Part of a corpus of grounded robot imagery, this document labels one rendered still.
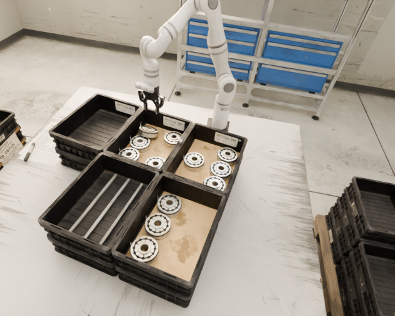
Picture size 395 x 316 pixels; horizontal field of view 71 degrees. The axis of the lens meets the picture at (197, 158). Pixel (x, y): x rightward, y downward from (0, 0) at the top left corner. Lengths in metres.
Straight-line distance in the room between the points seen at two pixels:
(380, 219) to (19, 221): 1.95
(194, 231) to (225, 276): 0.23
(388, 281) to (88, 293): 1.54
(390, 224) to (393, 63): 2.76
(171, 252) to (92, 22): 3.81
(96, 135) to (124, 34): 2.91
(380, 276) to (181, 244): 1.21
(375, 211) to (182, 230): 1.31
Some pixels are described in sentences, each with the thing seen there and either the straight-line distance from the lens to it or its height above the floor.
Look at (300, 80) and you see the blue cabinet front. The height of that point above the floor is 0.43.
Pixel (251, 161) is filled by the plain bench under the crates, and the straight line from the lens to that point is 1.66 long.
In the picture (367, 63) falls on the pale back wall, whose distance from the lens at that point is 4.34.
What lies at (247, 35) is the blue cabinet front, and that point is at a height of 0.80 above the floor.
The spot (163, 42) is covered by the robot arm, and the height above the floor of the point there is 1.35.
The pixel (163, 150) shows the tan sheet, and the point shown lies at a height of 0.83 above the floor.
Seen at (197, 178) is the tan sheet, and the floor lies 0.83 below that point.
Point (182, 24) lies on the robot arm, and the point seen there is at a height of 1.41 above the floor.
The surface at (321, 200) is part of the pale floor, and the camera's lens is 2.63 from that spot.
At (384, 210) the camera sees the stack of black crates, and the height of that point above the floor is 0.49.
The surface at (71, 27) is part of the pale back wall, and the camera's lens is 4.69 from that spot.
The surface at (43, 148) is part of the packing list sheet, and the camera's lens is 1.77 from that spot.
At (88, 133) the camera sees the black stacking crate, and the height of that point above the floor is 0.83.
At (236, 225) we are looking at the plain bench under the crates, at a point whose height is 0.70.
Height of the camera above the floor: 1.83
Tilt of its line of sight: 45 degrees down
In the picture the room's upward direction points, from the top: 7 degrees clockwise
